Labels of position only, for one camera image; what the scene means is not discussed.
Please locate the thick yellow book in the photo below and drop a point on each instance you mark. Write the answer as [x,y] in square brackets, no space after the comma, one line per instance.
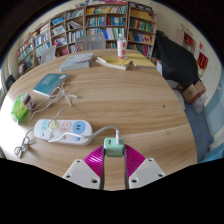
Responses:
[114,62]

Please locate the green plastic bag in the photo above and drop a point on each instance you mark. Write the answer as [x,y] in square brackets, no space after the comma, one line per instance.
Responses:
[18,110]

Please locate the white pastel-socket power strip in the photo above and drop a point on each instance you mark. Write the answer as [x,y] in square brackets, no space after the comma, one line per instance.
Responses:
[66,128]

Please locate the cardboard box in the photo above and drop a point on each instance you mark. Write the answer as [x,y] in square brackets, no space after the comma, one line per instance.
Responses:
[193,91]

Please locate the grey book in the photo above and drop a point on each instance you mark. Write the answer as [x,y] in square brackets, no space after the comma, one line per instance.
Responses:
[76,62]

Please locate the thin yellow book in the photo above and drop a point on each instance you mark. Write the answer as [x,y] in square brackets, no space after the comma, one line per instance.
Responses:
[141,60]

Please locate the grey mesh office chair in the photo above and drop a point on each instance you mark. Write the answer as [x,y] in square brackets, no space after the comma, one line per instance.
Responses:
[90,42]
[48,54]

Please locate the clear red-label plastic bottle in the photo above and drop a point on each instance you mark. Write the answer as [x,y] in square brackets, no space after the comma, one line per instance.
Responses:
[122,46]

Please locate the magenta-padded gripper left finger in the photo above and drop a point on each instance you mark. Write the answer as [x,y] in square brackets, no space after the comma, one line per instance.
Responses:
[81,173]

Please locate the dark chair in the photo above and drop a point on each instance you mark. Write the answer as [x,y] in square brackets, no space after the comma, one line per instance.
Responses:
[10,82]

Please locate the small wooden wall shelf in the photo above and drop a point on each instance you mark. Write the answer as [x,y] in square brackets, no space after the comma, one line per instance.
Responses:
[189,41]

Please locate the teal book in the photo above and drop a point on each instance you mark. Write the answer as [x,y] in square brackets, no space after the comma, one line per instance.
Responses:
[50,84]

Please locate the black cloth cover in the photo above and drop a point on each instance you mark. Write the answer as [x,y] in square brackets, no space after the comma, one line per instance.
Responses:
[175,61]

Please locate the wooden bookshelf unit with books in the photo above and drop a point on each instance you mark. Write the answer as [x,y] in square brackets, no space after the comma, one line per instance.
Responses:
[100,23]

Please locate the red wall banner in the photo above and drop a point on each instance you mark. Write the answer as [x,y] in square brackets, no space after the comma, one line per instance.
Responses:
[202,60]

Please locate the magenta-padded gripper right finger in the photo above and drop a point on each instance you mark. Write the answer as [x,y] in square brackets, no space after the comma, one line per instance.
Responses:
[146,173]

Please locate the small green charger block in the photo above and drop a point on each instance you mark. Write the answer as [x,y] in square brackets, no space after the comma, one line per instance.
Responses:
[114,147]

